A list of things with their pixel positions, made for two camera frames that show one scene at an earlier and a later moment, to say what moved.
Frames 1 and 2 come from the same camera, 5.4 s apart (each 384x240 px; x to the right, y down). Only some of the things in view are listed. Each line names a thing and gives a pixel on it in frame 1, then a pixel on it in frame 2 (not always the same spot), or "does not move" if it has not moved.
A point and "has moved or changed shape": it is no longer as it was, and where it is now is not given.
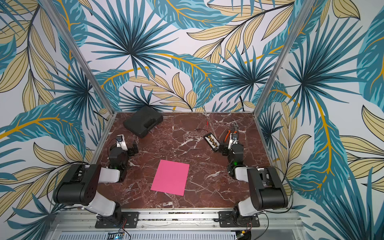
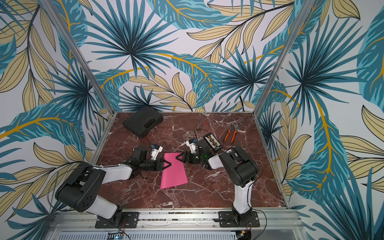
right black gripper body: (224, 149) -> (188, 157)
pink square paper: (171, 177) has moved or changed shape
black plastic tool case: (143, 121) does not move
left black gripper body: (131, 152) -> (151, 165)
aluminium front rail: (273, 219) does not move
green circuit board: (115, 235) does not move
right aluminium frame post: (284, 57) does not move
